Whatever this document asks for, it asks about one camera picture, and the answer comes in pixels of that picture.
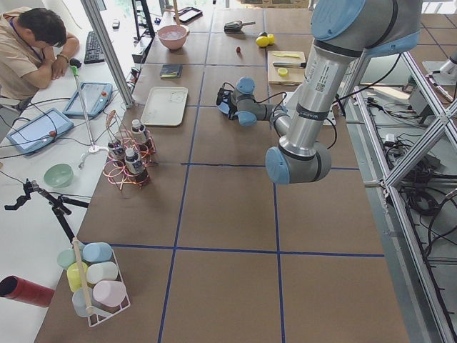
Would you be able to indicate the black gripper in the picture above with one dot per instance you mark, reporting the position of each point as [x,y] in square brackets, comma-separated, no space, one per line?
[230,107]

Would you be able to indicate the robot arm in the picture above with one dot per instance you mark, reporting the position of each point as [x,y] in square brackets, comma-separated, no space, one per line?
[448,68]
[342,31]

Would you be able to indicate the cream bear tray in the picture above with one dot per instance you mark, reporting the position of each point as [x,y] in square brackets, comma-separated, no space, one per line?
[165,106]

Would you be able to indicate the half lemon slice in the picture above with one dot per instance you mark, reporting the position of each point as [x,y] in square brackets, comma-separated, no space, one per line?
[282,72]

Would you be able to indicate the grey folded cloth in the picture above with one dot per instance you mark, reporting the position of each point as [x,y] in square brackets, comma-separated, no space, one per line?
[171,71]

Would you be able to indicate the wooden cutting board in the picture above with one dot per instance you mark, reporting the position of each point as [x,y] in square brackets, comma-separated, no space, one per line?
[295,75]

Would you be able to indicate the large yellow lemon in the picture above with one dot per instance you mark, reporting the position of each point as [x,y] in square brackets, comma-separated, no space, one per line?
[262,41]

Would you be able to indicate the shiny metal scoop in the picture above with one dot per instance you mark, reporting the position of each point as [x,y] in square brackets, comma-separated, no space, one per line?
[236,26]

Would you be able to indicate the pink bowl of ice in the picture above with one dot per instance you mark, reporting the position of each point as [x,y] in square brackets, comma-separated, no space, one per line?
[174,36]

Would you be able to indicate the yellow plastic knife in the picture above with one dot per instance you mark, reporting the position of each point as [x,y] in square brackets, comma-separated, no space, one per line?
[296,56]

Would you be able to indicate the tea bottle right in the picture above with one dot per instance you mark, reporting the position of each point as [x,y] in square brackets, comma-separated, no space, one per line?
[141,135]

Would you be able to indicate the tea bottle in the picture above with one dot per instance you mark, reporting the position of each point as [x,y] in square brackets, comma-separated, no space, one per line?
[117,152]
[141,135]
[136,167]

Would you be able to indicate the tea bottle left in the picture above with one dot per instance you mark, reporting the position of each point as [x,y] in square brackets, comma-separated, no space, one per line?
[136,167]

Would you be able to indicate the copper spiral bar spoon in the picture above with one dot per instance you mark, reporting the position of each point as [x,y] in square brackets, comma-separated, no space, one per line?
[112,139]

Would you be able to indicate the tea bottle middle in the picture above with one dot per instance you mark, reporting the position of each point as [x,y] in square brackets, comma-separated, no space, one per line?
[117,152]

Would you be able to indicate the blue teach pendant far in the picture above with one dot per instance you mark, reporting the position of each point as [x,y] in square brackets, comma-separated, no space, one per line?
[95,96]

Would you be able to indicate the blue teach pendant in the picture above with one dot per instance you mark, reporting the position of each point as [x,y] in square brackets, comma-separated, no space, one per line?
[95,96]
[40,132]

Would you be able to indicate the black keyboard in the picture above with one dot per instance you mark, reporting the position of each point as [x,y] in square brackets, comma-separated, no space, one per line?
[93,50]

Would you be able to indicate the green bowl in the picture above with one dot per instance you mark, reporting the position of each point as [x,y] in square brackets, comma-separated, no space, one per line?
[59,176]

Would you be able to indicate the blue teach pendant near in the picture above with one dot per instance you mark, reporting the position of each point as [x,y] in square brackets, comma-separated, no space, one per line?
[40,132]

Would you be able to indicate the seated person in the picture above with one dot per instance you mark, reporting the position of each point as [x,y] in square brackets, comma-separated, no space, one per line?
[36,49]

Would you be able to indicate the red cylinder tube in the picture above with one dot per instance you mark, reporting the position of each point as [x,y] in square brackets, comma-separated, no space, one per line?
[22,290]

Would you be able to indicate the copper wire bottle rack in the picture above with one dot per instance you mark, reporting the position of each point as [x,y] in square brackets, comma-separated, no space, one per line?
[119,176]

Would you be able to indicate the white wire cup rack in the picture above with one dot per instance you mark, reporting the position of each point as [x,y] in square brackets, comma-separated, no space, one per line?
[94,277]

